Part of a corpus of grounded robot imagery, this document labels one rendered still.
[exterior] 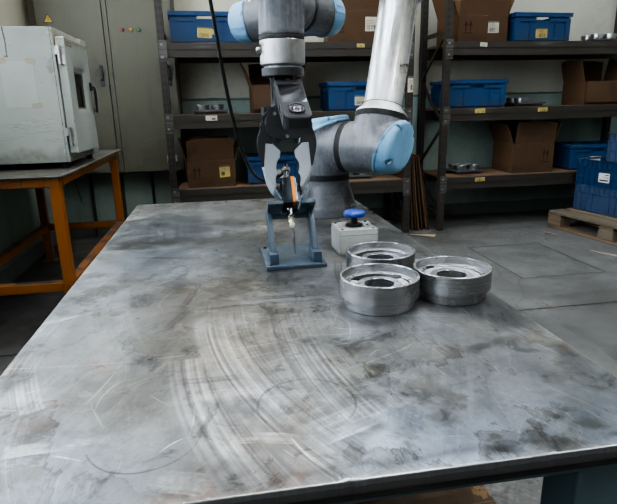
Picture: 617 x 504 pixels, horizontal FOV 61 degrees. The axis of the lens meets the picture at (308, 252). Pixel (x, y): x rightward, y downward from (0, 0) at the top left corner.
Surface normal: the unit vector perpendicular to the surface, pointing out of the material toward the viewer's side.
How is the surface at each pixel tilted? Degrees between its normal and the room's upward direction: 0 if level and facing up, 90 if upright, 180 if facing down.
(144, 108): 90
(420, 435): 0
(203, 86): 90
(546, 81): 90
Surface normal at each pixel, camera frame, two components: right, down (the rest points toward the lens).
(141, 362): -0.02, -0.96
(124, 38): 0.16, 0.26
